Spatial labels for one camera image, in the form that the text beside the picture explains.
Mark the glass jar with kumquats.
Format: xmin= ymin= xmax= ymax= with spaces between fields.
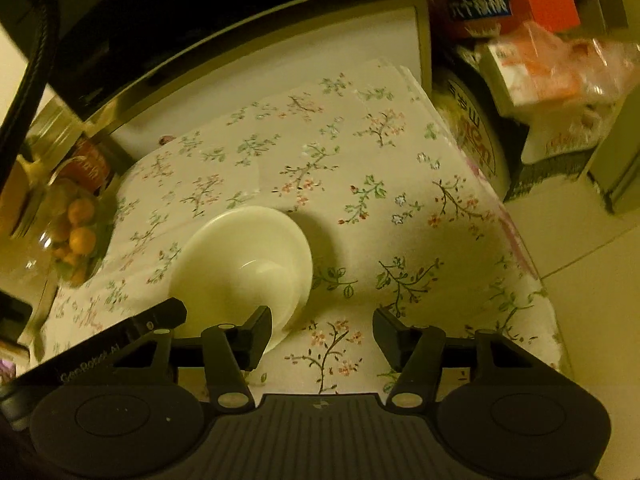
xmin=20 ymin=180 xmax=118 ymax=288

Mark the lidded jar with red label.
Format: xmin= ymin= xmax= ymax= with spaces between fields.
xmin=67 ymin=135 xmax=115 ymax=191

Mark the clear plastic bag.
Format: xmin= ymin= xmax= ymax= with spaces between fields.
xmin=475 ymin=22 xmax=631 ymax=121

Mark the white container with red print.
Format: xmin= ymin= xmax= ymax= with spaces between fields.
xmin=435 ymin=67 xmax=512 ymax=202

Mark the floral tablecloth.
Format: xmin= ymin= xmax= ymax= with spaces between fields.
xmin=40 ymin=57 xmax=573 ymax=401

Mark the black microwave oven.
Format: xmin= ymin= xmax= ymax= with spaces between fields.
xmin=0 ymin=0 xmax=426 ymax=121

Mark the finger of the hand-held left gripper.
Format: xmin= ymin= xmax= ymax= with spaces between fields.
xmin=131 ymin=297 xmax=188 ymax=333

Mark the white printed packet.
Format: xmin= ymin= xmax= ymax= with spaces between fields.
xmin=520 ymin=105 xmax=601 ymax=163

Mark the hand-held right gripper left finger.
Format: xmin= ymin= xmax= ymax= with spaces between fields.
xmin=112 ymin=305 xmax=273 ymax=408

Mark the black cable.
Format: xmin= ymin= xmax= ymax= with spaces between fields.
xmin=0 ymin=0 xmax=63 ymax=186

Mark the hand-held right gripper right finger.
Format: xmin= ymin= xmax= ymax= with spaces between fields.
xmin=372 ymin=307 xmax=566 ymax=408

